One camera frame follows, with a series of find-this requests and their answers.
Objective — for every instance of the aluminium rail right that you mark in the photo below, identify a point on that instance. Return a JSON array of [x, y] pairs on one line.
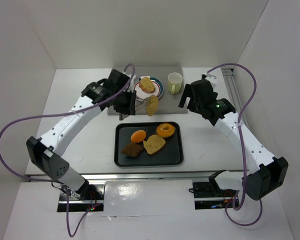
[[234, 97]]

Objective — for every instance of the black serving tray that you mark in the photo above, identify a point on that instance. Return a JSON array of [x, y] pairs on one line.
[[171, 154]]

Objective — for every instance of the orange glazed donut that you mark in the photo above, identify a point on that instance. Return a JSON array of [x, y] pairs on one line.
[[165, 130]]

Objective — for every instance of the aluminium rail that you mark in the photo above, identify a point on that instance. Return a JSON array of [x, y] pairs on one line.
[[138, 176], [234, 97]]

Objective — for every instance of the orange round bun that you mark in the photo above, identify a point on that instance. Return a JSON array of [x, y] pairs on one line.
[[138, 136]]

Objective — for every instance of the pale green mug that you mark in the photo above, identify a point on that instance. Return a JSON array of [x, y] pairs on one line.
[[175, 81]]

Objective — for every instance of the seeded bread slice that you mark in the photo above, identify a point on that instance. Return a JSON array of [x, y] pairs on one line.
[[151, 105], [154, 144], [147, 85]]

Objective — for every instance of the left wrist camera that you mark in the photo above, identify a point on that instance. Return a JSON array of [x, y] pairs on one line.
[[116, 80]]

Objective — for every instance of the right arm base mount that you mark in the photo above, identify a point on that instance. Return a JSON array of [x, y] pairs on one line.
[[208, 195]]

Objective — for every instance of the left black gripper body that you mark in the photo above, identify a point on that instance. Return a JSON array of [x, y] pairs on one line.
[[132, 102]]

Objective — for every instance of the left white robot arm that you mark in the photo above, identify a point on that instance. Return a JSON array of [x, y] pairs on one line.
[[46, 151]]

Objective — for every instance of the brown chocolate bread piece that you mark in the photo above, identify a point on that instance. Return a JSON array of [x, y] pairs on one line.
[[132, 150]]

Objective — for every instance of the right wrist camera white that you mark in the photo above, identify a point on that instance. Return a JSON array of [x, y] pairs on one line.
[[211, 78]]

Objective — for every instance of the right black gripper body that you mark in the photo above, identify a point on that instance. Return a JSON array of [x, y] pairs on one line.
[[188, 94]]

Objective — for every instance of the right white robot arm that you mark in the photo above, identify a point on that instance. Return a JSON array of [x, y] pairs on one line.
[[265, 172]]

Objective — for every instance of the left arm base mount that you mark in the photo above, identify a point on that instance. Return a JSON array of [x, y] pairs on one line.
[[93, 200]]

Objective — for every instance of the aluminium rail front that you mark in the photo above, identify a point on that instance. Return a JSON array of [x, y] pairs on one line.
[[138, 176]]

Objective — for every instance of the white plate green red rim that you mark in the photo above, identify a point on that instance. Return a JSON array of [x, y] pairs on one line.
[[141, 95]]

